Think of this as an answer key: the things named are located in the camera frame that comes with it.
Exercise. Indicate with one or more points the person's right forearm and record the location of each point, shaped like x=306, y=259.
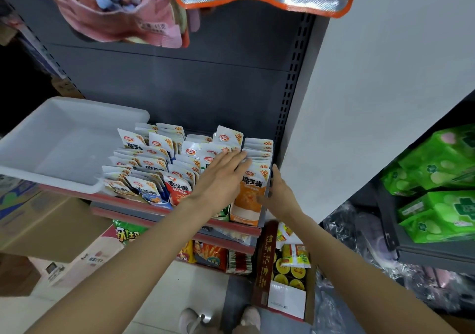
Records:
x=371, y=271

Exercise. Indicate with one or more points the dark red white-label carton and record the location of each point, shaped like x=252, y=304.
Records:
x=286, y=282

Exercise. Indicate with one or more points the orange snack packet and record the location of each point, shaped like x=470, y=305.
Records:
x=249, y=196

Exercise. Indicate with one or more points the white plastic bin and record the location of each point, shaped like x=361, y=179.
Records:
x=59, y=144

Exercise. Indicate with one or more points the white pink carton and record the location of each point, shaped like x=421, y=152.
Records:
x=81, y=263

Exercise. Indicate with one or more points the row of orange chip bags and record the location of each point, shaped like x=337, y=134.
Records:
x=215, y=254

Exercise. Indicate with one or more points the person's right hand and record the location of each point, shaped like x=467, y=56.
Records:
x=282, y=200

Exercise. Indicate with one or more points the red konjac snack packet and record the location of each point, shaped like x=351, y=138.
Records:
x=176, y=190

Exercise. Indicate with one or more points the green display box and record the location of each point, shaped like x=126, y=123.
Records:
x=226, y=137

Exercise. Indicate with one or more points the orange display box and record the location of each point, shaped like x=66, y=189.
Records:
x=260, y=146

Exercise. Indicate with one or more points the blue konjac snack packet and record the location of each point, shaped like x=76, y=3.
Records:
x=147, y=190

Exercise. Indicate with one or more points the person's shoe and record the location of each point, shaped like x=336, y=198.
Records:
x=251, y=317
x=189, y=319

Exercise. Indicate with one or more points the person's left forearm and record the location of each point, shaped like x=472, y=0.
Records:
x=119, y=278

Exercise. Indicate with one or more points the gold display box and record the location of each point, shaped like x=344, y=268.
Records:
x=122, y=148

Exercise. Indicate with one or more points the person's left hand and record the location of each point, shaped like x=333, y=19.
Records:
x=221, y=181

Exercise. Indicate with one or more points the red display box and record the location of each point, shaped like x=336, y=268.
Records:
x=176, y=189

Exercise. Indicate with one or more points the stack of green packs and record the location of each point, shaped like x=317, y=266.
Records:
x=438, y=189

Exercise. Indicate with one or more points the hanging pink candy bag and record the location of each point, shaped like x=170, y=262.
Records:
x=119, y=11

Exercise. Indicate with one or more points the person's right shoe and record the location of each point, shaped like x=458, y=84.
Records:
x=251, y=317

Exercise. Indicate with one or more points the blue print cardboard carton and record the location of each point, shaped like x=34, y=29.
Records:
x=44, y=222

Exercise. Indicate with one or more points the blue display box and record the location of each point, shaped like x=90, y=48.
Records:
x=148, y=189

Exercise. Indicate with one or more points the black plastic wrapped bundle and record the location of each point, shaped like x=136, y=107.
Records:
x=356, y=278

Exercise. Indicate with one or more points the person's left shoe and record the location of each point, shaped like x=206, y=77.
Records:
x=189, y=319

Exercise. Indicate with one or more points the green snack bag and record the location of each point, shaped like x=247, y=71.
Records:
x=130, y=230

